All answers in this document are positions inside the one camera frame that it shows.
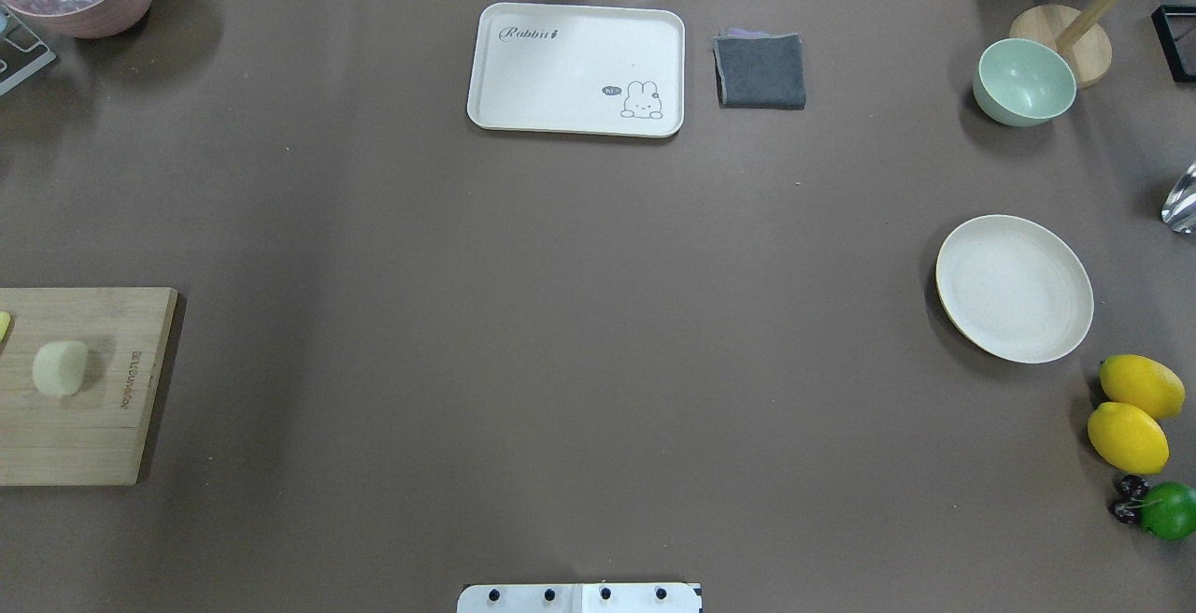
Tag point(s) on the cream round plate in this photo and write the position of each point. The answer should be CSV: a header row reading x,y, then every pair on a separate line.
x,y
1014,289

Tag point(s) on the cream rabbit tray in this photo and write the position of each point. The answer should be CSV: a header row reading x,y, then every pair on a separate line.
x,y
578,70

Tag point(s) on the white steamed bun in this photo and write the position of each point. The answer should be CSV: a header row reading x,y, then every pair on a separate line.
x,y
59,367

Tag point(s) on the black glass tray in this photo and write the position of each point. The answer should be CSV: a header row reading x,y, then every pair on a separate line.
x,y
1175,29

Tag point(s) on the grey folded cloth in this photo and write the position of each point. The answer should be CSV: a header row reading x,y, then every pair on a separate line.
x,y
760,70

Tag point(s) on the green bowl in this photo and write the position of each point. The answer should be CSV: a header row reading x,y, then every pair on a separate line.
x,y
1022,83

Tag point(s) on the wooden cutting board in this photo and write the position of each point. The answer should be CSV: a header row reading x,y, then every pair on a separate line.
x,y
97,435

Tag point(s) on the upper yellow lemon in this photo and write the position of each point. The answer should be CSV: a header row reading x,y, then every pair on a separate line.
x,y
1142,382

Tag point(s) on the yellow lemon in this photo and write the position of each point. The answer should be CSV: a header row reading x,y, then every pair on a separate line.
x,y
1128,438
1142,382

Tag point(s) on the wooden cup stand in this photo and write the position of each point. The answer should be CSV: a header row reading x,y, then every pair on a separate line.
x,y
1077,36

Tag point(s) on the lower yellow lemon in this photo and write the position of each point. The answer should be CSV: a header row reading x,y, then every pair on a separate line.
x,y
1128,438

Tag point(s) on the dark cherries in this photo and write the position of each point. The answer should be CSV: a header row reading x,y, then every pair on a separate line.
x,y
1132,491

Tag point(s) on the metal scoop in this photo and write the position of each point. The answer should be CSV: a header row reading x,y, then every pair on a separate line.
x,y
1178,209

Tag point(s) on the green lime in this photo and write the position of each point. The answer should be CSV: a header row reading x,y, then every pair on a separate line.
x,y
1168,511

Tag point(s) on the white cup rack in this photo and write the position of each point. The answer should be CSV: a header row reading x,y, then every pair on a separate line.
x,y
23,53

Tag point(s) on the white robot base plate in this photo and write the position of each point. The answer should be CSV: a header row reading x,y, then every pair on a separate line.
x,y
582,597

